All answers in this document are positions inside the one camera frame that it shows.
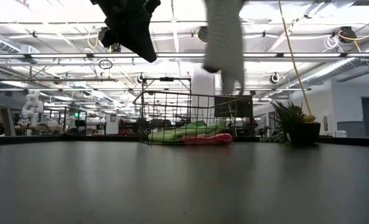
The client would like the pink microfiber towel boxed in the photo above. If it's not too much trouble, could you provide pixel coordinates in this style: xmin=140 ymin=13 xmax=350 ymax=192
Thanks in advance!
xmin=180 ymin=133 xmax=233 ymax=145

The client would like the black monitor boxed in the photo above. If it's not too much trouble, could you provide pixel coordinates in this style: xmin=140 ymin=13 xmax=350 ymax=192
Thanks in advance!
xmin=214 ymin=95 xmax=254 ymax=118

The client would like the potted succulent plant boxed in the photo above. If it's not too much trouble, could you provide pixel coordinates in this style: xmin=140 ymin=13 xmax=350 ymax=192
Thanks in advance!
xmin=271 ymin=100 xmax=322 ymax=144

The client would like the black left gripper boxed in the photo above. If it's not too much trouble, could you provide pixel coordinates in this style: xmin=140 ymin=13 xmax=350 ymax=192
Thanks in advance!
xmin=90 ymin=0 xmax=162 ymax=63

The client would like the grey microfiber towel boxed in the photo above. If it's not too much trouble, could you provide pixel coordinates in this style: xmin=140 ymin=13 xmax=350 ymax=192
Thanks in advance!
xmin=202 ymin=0 xmax=246 ymax=96

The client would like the black background rig frame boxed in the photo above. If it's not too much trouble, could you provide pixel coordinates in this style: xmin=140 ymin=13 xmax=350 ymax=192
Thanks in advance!
xmin=140 ymin=77 xmax=193 ymax=138

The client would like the copper wire basket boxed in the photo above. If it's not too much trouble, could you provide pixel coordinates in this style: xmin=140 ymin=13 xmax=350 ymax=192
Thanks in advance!
xmin=133 ymin=90 xmax=243 ymax=146

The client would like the silver air duct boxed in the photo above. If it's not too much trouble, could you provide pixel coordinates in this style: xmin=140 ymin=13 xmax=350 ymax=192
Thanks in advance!
xmin=0 ymin=30 xmax=40 ymax=56
xmin=288 ymin=37 xmax=369 ymax=90

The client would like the grey office chair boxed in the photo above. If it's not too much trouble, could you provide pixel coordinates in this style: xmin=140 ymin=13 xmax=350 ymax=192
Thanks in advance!
xmin=0 ymin=104 xmax=17 ymax=137

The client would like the white pillar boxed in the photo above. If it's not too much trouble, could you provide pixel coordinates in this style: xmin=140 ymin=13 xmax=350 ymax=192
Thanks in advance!
xmin=192 ymin=70 xmax=216 ymax=125

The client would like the green microfiber towel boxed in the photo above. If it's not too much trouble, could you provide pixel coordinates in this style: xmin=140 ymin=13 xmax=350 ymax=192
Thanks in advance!
xmin=147 ymin=119 xmax=227 ymax=144

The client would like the hanging black ring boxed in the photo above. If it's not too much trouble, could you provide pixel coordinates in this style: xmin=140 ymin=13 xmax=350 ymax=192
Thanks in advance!
xmin=98 ymin=58 xmax=114 ymax=70

